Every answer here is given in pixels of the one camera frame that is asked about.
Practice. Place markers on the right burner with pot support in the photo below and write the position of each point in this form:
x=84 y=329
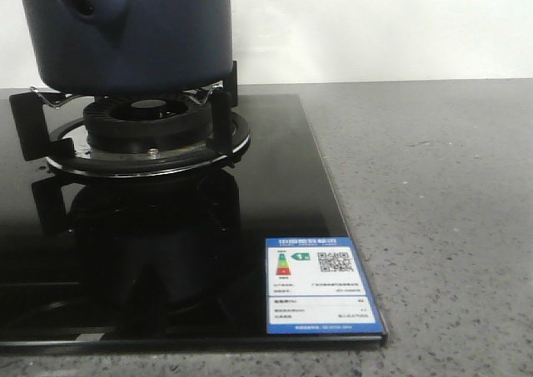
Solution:
x=132 y=137

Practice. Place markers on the dark blue cooking pot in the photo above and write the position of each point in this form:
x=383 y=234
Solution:
x=107 y=47

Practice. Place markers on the blue energy efficiency label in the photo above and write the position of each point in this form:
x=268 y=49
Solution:
x=316 y=286

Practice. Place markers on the black glass gas stove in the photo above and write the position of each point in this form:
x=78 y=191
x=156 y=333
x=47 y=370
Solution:
x=163 y=262

